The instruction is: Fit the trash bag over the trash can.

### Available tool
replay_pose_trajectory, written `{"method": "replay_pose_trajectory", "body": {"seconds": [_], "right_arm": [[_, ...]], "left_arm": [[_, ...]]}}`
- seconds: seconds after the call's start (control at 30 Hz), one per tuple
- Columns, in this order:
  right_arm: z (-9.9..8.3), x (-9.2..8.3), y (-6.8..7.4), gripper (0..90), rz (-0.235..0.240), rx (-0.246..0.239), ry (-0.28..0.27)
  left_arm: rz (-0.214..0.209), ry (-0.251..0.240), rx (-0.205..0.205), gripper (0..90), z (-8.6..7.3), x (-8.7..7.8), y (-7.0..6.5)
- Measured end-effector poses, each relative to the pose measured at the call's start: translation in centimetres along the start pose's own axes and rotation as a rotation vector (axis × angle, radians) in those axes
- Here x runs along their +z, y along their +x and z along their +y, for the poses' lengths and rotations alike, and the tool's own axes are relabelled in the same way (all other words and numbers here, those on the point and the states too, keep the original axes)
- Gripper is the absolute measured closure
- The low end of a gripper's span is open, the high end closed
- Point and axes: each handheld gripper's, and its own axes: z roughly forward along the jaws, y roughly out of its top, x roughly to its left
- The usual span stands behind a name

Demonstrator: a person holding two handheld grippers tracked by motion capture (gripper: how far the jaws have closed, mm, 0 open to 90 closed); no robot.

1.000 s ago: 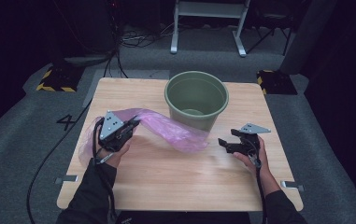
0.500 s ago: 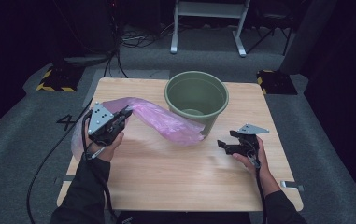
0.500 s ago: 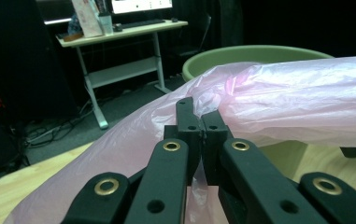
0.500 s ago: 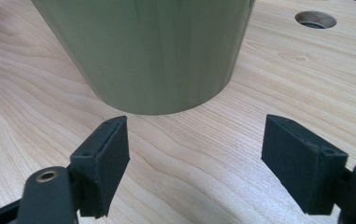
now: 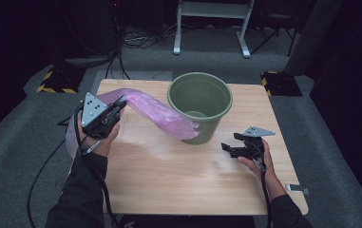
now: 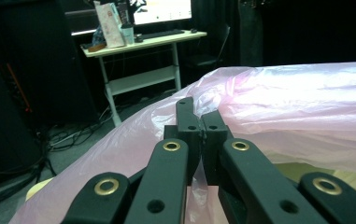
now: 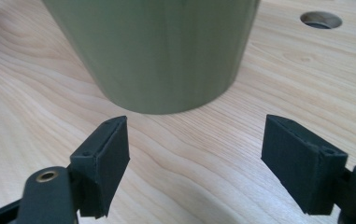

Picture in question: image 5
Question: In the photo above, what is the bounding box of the black tripod stand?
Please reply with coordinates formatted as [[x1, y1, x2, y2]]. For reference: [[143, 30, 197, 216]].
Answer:
[[250, 15, 300, 58]]

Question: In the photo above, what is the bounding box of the person's right hand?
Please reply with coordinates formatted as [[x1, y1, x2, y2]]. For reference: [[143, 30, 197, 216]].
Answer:
[[237, 139, 278, 188]]

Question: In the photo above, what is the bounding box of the black floor cable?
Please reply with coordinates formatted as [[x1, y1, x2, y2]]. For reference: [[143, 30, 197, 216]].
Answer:
[[26, 139, 67, 228]]

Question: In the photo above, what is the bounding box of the metal table bracket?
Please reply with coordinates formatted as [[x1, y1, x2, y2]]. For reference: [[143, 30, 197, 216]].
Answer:
[[284, 183, 311, 196]]

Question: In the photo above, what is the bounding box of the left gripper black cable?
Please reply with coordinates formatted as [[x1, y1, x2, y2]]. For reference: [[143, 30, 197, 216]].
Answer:
[[73, 101, 120, 228]]

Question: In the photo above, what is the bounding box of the pink plastic bag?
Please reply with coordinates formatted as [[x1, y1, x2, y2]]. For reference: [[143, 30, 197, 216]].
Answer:
[[64, 87, 200, 160]]

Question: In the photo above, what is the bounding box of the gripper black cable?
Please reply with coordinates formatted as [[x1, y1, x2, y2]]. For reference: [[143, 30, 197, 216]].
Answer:
[[73, 101, 120, 228], [254, 157, 274, 228]]

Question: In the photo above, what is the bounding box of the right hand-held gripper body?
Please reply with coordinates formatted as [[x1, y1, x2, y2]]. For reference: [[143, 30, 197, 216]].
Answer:
[[230, 125, 276, 162]]

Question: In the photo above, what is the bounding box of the grey column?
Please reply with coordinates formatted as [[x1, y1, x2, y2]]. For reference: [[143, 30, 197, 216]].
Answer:
[[283, 0, 344, 77]]

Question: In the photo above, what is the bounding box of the bundle of floor cables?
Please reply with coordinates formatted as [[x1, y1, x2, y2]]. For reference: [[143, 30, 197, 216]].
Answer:
[[104, 0, 178, 80]]

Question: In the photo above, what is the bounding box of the white metal stand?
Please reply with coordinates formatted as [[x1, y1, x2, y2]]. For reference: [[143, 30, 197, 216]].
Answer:
[[172, 0, 256, 59]]

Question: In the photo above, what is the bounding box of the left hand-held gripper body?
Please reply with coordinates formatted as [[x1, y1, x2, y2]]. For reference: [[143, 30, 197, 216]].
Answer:
[[80, 92, 120, 141]]

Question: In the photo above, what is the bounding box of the green plastic trash bin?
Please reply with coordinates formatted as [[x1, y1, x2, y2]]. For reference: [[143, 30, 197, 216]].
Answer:
[[166, 71, 234, 146]]

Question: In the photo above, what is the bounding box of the black yellow striped base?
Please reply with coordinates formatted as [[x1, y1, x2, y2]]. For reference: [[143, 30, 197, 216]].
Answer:
[[260, 70, 304, 98], [36, 66, 86, 95]]

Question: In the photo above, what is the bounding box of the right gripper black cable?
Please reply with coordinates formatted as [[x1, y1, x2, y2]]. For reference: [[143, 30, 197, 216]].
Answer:
[[254, 157, 274, 228]]

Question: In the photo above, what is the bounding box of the person's left hand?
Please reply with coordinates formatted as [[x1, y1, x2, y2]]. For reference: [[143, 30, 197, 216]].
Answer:
[[77, 122, 122, 158]]

